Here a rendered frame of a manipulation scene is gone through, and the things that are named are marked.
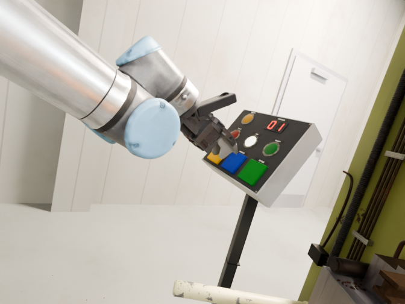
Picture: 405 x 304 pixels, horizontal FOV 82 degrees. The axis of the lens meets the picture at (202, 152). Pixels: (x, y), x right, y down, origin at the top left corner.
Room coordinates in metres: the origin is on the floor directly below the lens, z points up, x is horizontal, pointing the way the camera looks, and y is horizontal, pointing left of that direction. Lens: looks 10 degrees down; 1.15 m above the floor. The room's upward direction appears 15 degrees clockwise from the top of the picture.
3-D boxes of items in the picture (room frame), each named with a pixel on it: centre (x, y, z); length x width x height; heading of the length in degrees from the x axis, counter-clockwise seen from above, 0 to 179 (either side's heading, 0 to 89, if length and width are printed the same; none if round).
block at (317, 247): (0.70, -0.45, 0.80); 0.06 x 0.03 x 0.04; 7
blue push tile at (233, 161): (0.79, -0.12, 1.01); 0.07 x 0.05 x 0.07; 32
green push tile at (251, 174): (0.70, -0.17, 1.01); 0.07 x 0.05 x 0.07; 32
